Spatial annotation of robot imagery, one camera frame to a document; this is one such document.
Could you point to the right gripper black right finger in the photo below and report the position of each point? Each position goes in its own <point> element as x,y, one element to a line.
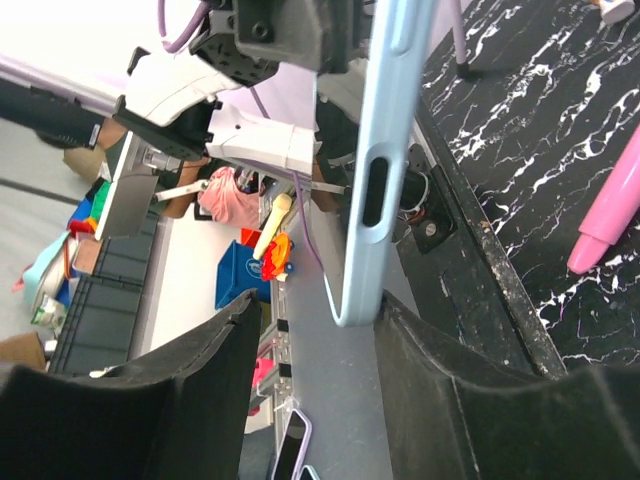
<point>452,413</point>

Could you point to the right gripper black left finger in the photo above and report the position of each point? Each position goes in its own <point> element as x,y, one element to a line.
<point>177,412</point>

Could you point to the phone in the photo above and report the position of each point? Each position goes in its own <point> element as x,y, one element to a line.
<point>399,41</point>
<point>292,451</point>

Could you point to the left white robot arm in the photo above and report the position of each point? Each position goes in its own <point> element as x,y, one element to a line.
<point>172,96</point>

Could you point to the blue storage bin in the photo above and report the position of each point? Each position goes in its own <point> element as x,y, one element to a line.
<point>238,271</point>

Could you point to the red orange toy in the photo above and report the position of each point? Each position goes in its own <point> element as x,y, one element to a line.
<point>275,264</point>

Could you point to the pink cloth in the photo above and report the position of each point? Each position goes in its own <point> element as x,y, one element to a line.
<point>227,204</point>

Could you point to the pink marker pen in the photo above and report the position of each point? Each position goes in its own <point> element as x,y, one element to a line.
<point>612,210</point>

